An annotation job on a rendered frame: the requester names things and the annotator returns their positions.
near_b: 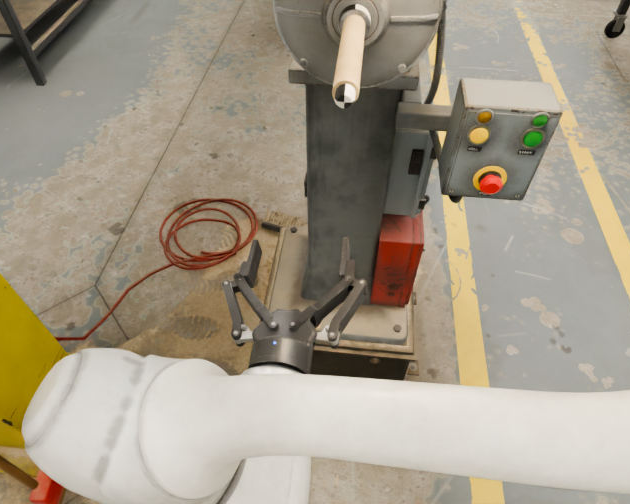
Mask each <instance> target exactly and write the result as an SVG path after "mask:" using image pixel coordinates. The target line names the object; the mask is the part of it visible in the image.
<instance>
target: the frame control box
mask: <svg viewBox="0 0 630 504"><path fill-rule="evenodd" d="M482 109H490V110H492V111H493V113H494V117H493V119H492V121H491V122H490V123H488V124H485V125H481V124H479V123H477V122H476V120H475V116H476V114H477V112H478V111H480V110H482ZM539 112H546V113H548V114H549V116H550V120H549V123H548V124H547V125H546V126H544V127H542V128H534V127H533V126H532V125H531V123H530V121H531V119H532V117H533V116H534V115H535V114H537V113H539ZM562 115H563V110H562V108H561V106H560V103H559V101H558V98H557V96H556V94H555V91H554V89H553V86H552V84H551V83H546V82H528V81H511V80H493V79H476V78H461V79H460V81H459V84H458V88H457V92H456V96H455V100H454V104H453V108H452V112H451V116H450V120H449V124H448V128H447V132H446V136H445V139H444V143H443V147H442V146H441V143H440V139H439V136H438V132H437V131H431V130H429V133H430V136H431V139H432V143H433V146H434V150H435V153H436V157H437V161H438V168H439V179H440V190H441V194H442V195H448V197H449V199H450V200H451V202H453V203H459V202H460V201H461V199H462V197H477V198H490V199H503V200H516V201H522V200H523V199H524V197H525V194H526V192H527V190H528V188H529V186H530V184H531V181H532V179H533V177H534V175H535V173H536V171H537V169H538V166H539V164H540V162H541V160H542V158H543V156H544V153H545V151H546V149H547V147H548V145H549V143H550V140H551V138H552V136H553V134H554V132H555V130H556V128H557V125H558V123H559V121H560V119H561V117H562ZM477 128H484V129H486V130H487V131H488V137H487V139H486V140H485V141H484V142H481V143H474V142H472V141H471V139H470V133H471V132H472V131H473V130H475V129H477ZM534 131H537V132H540V133H541V134H542V136H543V138H542V141H541V142H540V143H539V144H538V145H536V146H533V147H529V146H526V145H525V144H524V142H523V139H524V137H525V136H526V135H527V134H528V133H530V132H534ZM487 175H494V176H498V177H500V178H501V179H502V183H503V187H502V189H501V190H500V191H499V192H497V193H495V194H484V193H482V192H481V190H480V186H479V184H480V182H481V180H482V179H483V178H485V177H486V176H487Z"/></svg>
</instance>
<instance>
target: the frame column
mask: <svg viewBox="0 0 630 504"><path fill-rule="evenodd" d="M332 89H333V86H326V85H309V84H305V91H306V150H307V209H308V251H307V257H306V264H305V270H304V276H303V282H302V288H301V297H302V298H303V299H305V300H315V301H318V300H320V299H321V298H322V297H323V296H324V295H325V294H326V293H328V292H329V291H330V290H331V289H332V288H333V287H334V286H336V285H337V284H338V283H339V282H340V277H339V272H340V262H341V252H342V242H343V238H344V237H348V240H349V246H350V258H349V260H354V261H355V265H356V274H355V279H357V280H360V279H364V280H366V282H367V290H368V294H367V296H366V297H365V299H364V300H363V302H362V303H361V305H369V306H374V305H376V304H370V300H371V292H372V283H373V274H374V267H375V261H376V254H377V248H378V242H379V235H380V229H381V222H382V216H383V210H384V203H385V197H386V190H387V184H388V178H389V171H390V165H391V158H392V152H393V145H394V139H395V133H396V128H395V115H396V109H397V103H398V102H400V101H401V94H402V90H393V89H376V88H360V89H359V96H358V99H357V100H356V101H355V102H354V104H353V105H352V106H351V107H349V108H345V109H344V108H341V107H339V106H338V105H337V104H336V103H335V100H334V98H333V96H332Z"/></svg>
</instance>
